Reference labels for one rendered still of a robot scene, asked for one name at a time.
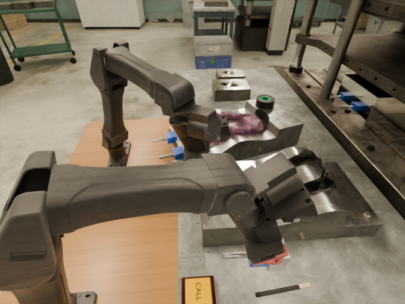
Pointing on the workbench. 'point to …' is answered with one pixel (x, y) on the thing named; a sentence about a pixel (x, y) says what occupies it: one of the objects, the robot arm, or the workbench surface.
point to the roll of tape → (264, 102)
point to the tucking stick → (282, 289)
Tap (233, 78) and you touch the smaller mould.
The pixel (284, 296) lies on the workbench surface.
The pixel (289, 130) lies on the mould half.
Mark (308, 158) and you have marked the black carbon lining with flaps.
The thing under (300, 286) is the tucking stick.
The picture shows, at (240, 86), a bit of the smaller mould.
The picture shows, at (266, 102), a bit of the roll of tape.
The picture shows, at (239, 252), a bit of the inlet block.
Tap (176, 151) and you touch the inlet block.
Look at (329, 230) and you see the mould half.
